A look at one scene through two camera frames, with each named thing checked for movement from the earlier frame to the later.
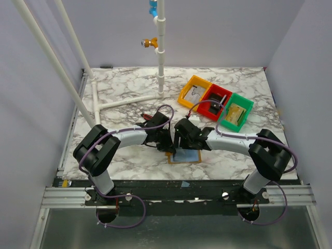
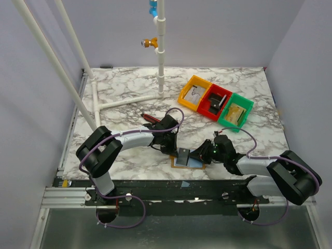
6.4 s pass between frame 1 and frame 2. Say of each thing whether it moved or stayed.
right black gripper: moved
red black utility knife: stayed
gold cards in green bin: stayed
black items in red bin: stayed
